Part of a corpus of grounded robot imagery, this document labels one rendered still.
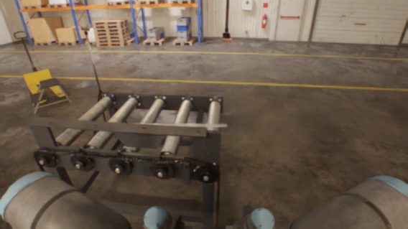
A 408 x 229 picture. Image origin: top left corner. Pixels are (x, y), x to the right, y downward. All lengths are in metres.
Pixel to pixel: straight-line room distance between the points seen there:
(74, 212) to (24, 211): 0.10
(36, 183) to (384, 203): 0.67
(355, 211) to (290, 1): 10.02
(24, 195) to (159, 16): 10.24
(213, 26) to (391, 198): 9.86
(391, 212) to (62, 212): 0.58
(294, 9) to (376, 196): 10.03
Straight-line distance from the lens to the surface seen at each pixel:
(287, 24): 10.39
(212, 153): 1.35
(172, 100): 2.27
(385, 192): 0.54
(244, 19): 10.11
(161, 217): 0.99
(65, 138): 1.97
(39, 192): 0.52
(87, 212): 0.47
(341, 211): 0.47
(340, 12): 11.09
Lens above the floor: 1.89
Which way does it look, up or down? 27 degrees down
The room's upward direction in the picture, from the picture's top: straight up
